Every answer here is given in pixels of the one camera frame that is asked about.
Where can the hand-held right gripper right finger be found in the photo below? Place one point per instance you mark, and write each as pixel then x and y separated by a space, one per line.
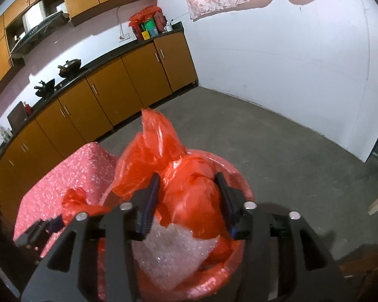
pixel 228 210

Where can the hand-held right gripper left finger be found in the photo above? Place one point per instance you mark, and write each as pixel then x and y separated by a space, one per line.
pixel 148 210

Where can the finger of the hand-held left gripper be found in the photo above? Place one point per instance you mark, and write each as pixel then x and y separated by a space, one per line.
pixel 55 225

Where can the red liner bag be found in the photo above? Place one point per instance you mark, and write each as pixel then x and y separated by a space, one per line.
pixel 189 195

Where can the large bubble wrap sheet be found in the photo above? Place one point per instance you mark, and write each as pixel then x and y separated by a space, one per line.
pixel 173 251

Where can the red plastic basket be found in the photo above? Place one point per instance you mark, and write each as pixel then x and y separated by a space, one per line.
pixel 208 284

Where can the red floral tablecloth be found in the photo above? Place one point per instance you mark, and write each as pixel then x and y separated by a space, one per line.
pixel 66 176

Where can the glass jar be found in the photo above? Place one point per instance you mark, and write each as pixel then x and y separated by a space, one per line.
pixel 3 132

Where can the dark cutting board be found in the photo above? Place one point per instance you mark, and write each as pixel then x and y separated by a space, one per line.
pixel 16 116

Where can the red bottle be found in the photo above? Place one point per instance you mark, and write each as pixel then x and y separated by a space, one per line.
pixel 28 109

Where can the wooden base cabinets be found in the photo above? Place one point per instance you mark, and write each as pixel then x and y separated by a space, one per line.
pixel 129 78

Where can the black wok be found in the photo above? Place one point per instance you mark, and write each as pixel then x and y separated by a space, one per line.
pixel 45 88

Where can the black kitchen countertop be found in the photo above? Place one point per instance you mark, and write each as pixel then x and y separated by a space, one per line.
pixel 102 63

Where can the dark pot with lid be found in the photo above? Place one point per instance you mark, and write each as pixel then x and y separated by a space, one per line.
pixel 70 68

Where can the yellow box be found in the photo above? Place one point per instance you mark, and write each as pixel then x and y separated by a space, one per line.
pixel 145 35

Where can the white mug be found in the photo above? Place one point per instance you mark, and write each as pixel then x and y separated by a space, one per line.
pixel 168 28

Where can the green box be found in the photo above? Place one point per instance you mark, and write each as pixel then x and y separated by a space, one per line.
pixel 151 26

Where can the range hood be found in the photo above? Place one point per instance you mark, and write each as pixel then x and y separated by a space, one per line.
pixel 34 34

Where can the red wrapped gift bundle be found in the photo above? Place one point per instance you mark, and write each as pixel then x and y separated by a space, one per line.
pixel 143 15

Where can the wall socket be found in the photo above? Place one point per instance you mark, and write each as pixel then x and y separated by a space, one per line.
pixel 123 37

